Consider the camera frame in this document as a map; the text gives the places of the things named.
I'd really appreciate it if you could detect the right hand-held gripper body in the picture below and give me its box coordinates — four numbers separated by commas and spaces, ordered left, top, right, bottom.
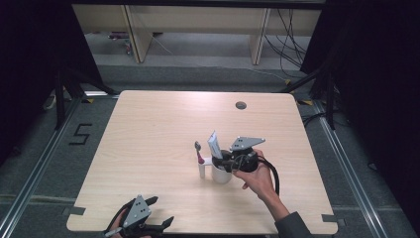
219, 136, 266, 174

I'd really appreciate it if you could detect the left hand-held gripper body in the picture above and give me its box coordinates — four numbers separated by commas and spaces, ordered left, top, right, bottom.
117, 194, 166, 238

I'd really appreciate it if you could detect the white cup with side holder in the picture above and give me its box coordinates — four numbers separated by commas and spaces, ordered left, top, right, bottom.
197, 155, 234, 185

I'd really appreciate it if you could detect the white and purple toothpaste tube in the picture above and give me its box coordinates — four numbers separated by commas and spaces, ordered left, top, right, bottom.
207, 130, 224, 160

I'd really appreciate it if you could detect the pink and purple toothbrush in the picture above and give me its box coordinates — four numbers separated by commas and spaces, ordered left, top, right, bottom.
193, 141, 206, 166

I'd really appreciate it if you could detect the person's left hand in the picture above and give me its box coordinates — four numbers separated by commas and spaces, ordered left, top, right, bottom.
108, 209, 134, 238

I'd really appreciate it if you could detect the person's right hand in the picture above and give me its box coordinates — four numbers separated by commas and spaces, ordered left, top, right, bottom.
232, 148, 277, 203

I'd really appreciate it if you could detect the black metal stand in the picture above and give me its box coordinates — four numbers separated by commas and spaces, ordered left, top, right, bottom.
272, 63, 337, 131
52, 64, 121, 131

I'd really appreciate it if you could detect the light wooden desk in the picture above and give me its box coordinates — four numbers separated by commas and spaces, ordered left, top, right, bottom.
72, 3, 323, 65

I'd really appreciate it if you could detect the black curtain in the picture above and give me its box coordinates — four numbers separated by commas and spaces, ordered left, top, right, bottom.
0, 0, 104, 167
299, 0, 420, 229

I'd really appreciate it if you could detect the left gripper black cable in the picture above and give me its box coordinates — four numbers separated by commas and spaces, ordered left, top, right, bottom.
104, 197, 137, 236

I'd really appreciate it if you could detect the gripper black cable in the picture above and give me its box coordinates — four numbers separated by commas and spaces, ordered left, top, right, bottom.
257, 155, 281, 196
104, 197, 137, 236

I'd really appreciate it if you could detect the silver cable plug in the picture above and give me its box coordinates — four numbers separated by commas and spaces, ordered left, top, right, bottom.
103, 226, 124, 238

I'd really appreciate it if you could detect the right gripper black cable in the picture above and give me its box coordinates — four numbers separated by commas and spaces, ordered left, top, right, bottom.
257, 155, 281, 196

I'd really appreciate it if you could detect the metal floor rail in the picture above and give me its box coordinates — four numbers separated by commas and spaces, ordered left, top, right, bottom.
312, 100, 388, 238
0, 98, 84, 238

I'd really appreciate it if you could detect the bundle of black cables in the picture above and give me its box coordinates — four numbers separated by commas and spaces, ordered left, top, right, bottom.
262, 9, 309, 79

